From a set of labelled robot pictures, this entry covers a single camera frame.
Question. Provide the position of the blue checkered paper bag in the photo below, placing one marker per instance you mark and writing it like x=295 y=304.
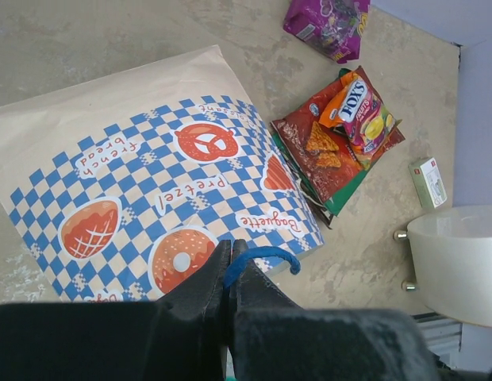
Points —
x=122 y=187

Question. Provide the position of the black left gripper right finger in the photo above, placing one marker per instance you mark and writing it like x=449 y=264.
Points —
x=275 y=339

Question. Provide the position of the brown sea salt chips bag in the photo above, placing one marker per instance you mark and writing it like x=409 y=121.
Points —
x=310 y=195

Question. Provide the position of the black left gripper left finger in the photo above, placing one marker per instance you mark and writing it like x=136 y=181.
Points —
x=177 y=337

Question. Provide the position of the purple candy snack bag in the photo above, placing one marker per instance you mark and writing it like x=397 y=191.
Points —
x=332 y=27

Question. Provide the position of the green snack box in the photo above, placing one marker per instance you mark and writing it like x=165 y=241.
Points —
x=341 y=198

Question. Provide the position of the cream cylindrical appliance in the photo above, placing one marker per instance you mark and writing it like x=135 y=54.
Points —
x=452 y=260

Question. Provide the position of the colourful Fox's candy bag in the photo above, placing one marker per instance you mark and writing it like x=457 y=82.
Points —
x=360 y=111

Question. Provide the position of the small green white box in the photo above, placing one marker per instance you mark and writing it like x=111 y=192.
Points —
x=428 y=183

